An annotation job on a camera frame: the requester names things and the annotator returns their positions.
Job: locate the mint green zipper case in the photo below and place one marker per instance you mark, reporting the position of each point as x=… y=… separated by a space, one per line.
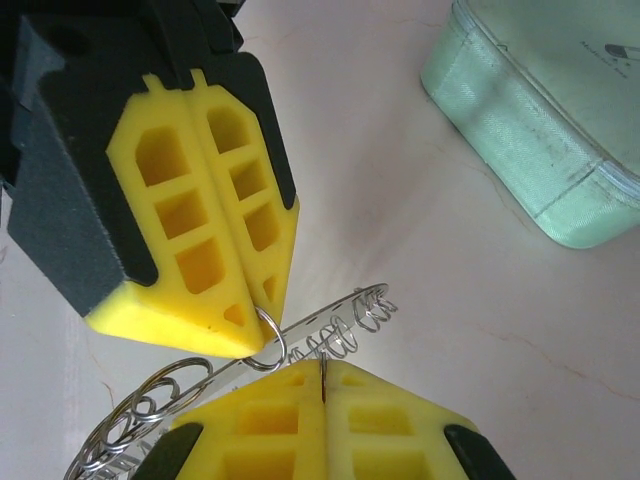
x=540 y=125

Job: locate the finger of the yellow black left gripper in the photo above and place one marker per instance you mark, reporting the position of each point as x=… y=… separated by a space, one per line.
x=270 y=150
x=75 y=200

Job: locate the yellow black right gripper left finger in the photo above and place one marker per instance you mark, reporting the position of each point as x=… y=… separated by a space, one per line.
x=225 y=440

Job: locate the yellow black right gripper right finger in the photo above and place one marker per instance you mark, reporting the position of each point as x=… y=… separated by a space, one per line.
x=425 y=440

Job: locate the silver keyring with small rings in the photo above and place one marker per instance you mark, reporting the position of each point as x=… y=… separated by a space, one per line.
x=320 y=320

